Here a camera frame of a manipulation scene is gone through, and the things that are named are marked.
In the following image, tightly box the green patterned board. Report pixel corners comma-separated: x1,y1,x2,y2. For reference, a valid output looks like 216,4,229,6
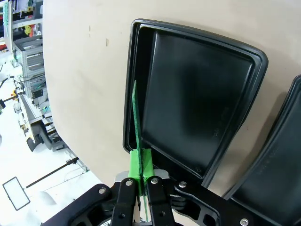
2,0,12,27

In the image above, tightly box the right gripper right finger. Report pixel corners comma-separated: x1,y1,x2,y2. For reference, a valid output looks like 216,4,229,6
140,148,258,226

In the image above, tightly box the white rectangular softbox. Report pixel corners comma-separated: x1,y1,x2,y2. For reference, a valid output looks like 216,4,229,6
2,176,31,211

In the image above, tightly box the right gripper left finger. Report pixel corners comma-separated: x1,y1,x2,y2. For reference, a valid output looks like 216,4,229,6
41,148,142,226

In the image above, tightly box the black ESD tray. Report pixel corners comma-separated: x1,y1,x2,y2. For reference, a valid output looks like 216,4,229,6
122,18,269,189
223,74,301,226

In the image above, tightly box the black softbox boom pole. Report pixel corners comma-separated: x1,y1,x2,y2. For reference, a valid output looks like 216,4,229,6
25,157,79,189

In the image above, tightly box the green perforated circuit board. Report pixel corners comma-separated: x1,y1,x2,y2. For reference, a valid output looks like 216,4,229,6
132,80,150,223

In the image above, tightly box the aluminium frame cabinet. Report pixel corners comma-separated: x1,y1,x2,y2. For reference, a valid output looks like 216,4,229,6
13,35,47,78

